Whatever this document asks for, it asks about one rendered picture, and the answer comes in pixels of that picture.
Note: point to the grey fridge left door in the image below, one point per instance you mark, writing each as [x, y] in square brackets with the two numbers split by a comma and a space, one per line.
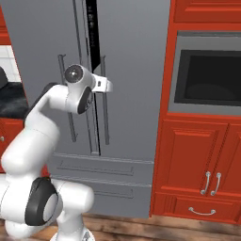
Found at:
[40, 37]

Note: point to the red wall cupboard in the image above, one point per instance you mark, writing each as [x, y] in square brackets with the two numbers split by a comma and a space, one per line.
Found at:
[3, 31]

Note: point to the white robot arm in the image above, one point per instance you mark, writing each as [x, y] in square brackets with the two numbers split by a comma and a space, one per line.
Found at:
[34, 147]

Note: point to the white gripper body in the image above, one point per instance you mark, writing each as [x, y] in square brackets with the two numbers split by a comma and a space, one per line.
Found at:
[107, 85]

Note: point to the red drawer front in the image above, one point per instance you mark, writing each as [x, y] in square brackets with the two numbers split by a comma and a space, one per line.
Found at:
[226, 208]

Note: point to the grey built-in oven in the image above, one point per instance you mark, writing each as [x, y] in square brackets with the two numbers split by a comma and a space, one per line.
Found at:
[205, 75]

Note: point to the red base cupboard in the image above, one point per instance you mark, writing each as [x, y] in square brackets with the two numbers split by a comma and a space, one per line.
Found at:
[11, 131]

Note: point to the grey fridge door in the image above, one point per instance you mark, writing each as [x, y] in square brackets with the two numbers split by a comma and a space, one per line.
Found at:
[40, 37]
[135, 78]

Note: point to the grey fridge drawer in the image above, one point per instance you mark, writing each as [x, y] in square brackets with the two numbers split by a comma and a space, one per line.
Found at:
[125, 207]
[141, 171]

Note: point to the grey fridge right door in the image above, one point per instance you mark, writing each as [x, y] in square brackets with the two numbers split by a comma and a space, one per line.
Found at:
[135, 78]

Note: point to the dark grey rounded object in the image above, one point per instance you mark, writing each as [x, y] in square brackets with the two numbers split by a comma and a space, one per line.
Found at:
[2, 78]

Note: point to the silver cupboard knob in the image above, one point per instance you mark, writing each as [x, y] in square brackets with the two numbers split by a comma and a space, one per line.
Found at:
[1, 138]

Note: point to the red cupboard door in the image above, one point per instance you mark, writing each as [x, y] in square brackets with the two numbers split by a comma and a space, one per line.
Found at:
[207, 11]
[188, 157]
[232, 163]

